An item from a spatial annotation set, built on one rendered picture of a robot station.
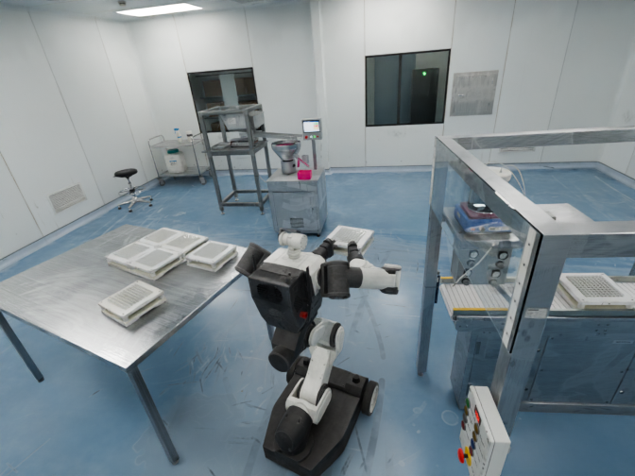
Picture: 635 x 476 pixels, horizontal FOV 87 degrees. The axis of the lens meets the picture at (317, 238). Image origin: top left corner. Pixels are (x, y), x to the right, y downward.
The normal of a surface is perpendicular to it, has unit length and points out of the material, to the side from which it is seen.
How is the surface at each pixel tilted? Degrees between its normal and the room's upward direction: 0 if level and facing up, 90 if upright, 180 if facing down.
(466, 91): 90
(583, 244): 90
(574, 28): 90
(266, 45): 90
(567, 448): 0
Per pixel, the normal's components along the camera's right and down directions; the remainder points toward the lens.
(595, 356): -0.10, 0.47
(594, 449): -0.07, -0.88
